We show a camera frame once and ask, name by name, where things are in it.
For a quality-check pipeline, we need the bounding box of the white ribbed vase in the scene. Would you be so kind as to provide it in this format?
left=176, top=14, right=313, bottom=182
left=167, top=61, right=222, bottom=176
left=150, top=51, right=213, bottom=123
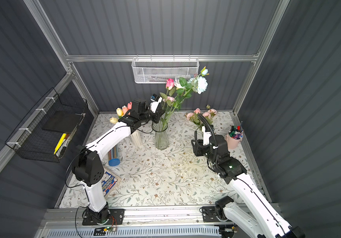
left=130, top=130, right=142, bottom=147

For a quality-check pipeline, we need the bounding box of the pink pen cup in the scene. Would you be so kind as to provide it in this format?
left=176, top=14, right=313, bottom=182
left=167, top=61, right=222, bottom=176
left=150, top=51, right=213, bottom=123
left=225, top=122, right=244, bottom=150

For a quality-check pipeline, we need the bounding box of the clear glass vase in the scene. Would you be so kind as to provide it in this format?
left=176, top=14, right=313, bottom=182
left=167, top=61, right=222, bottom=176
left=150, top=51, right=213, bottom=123
left=152, top=120, right=169, bottom=150

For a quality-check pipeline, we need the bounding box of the pink carnation stem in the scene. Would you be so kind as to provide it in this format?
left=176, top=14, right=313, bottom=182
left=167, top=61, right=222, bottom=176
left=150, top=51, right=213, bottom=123
left=163, top=96, right=175, bottom=123

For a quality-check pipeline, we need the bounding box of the pale pink rose stem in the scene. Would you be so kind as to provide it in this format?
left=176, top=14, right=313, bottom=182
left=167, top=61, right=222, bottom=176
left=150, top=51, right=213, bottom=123
left=191, top=108, right=206, bottom=131

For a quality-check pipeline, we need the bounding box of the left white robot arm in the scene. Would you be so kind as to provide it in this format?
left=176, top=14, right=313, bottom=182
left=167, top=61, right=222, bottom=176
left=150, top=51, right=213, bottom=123
left=71, top=95, right=164, bottom=225

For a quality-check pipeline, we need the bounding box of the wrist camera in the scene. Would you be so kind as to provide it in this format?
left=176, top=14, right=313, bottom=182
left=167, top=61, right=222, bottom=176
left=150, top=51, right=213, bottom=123
left=201, top=126, right=212, bottom=146
left=150, top=94, right=162, bottom=113

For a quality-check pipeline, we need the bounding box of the white rose stem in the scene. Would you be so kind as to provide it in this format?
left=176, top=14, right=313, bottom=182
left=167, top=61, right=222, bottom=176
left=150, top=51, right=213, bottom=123
left=172, top=77, right=188, bottom=113

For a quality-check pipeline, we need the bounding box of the light blue flower stem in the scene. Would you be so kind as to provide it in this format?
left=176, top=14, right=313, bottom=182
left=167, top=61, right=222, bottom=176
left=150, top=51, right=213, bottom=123
left=183, top=67, right=209, bottom=101

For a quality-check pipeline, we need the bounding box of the black wire wall basket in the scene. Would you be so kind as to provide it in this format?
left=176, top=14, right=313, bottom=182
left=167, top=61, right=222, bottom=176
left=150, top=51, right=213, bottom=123
left=6, top=90, right=88, bottom=163

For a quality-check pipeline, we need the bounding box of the pink and yellow tulip bunch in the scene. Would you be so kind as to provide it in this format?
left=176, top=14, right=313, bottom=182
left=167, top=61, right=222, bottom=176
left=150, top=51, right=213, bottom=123
left=110, top=102, right=132, bottom=124

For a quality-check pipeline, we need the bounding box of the pink multi bloom peony stem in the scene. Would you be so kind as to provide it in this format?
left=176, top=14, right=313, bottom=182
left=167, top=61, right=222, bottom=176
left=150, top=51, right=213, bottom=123
left=202, top=105, right=218, bottom=125

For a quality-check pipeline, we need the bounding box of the black box in basket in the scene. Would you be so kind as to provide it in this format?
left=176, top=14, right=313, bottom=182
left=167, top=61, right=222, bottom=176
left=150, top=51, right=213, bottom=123
left=42, top=111, right=83, bottom=134

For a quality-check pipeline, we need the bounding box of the white wire mesh basket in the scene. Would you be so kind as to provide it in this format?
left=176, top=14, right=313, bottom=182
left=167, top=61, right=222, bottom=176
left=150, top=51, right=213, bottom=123
left=131, top=59, right=200, bottom=84

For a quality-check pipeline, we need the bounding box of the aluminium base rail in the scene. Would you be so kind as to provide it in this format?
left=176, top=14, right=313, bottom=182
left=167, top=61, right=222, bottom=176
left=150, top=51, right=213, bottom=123
left=39, top=205, right=208, bottom=228

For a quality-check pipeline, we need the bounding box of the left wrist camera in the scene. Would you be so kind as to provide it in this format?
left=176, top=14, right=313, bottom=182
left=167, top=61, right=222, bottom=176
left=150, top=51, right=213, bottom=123
left=150, top=94, right=162, bottom=113

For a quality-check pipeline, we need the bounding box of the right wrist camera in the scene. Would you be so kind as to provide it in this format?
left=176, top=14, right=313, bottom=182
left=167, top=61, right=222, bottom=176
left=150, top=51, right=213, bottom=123
left=201, top=126, right=212, bottom=146

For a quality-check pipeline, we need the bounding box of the hot pink rose stem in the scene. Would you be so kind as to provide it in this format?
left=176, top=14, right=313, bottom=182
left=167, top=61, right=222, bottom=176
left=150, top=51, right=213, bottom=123
left=165, top=78, right=176, bottom=120

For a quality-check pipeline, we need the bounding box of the large pale pink peony stem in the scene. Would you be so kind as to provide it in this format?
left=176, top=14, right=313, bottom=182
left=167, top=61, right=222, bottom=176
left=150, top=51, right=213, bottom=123
left=186, top=112, right=203, bottom=130

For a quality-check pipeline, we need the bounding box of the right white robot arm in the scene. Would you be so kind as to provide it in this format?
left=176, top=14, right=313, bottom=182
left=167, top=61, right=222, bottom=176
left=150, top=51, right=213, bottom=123
left=191, top=135, right=305, bottom=238

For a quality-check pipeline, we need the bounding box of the yellow marker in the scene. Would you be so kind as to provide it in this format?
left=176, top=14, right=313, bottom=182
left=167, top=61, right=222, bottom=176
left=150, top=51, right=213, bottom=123
left=54, top=133, right=67, bottom=155

